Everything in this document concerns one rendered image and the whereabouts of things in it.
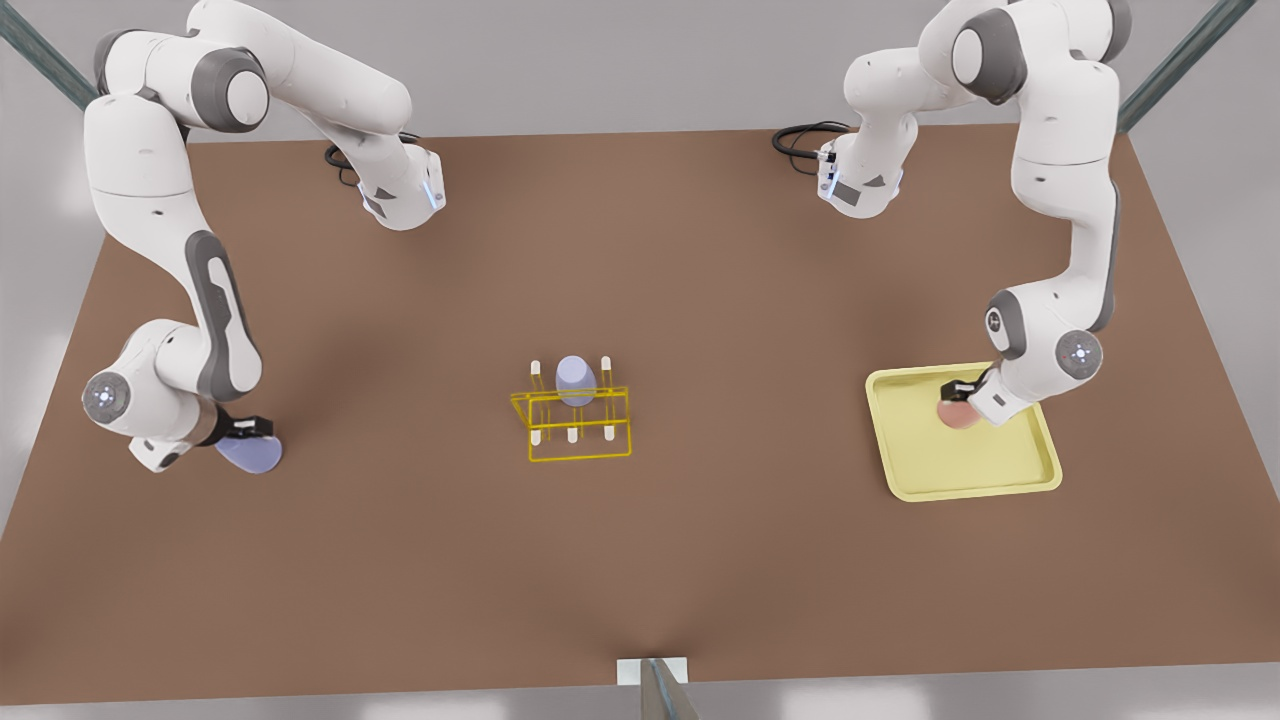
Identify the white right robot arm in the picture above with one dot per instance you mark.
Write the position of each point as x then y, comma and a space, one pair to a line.
150, 170

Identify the silver frame post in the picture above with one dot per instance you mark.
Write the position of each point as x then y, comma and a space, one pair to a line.
1180, 60
45, 55
662, 690

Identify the pink cup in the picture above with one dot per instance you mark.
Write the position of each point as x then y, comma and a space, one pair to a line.
956, 414

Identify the lavender cup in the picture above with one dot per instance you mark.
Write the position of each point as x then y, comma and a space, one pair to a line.
250, 455
576, 380

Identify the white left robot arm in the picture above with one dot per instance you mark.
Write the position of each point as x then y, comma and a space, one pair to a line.
1065, 150

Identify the yellow tray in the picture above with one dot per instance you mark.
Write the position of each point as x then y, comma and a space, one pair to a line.
960, 455

